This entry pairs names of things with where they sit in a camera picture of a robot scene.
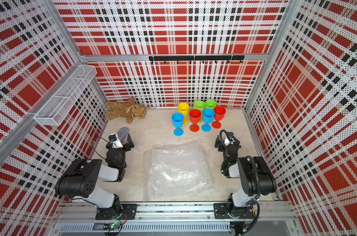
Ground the light blue glass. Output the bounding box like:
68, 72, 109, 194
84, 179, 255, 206
202, 109, 215, 132

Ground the red glass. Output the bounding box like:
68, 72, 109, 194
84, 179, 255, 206
212, 106, 226, 129

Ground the pink glass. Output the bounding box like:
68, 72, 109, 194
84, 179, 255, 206
189, 109, 202, 132

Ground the green wine glass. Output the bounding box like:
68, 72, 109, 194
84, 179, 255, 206
205, 99, 217, 110
193, 100, 206, 114

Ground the yellow glass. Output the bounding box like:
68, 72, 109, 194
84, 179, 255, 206
177, 103, 190, 126

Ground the bubble wrap sheet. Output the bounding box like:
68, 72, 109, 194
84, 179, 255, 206
141, 140, 213, 202

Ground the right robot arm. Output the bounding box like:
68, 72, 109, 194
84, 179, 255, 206
214, 130, 277, 219

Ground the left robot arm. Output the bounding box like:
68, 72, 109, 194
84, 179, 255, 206
55, 127, 137, 221

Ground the purple glass in bubble wrap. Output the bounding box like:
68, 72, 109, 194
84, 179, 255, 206
117, 127, 129, 142

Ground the brown teddy bear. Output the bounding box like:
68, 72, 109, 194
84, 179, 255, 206
105, 97, 147, 124

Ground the green circuit board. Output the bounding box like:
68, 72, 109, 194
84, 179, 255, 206
103, 222, 123, 233

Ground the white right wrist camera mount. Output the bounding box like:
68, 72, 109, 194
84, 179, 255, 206
224, 132, 234, 146

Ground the white wire mesh basket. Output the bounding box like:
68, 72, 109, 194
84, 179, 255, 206
34, 65, 97, 126

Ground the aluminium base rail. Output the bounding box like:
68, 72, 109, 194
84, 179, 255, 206
48, 201, 300, 236

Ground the black hook rail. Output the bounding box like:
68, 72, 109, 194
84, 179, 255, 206
149, 55, 245, 63

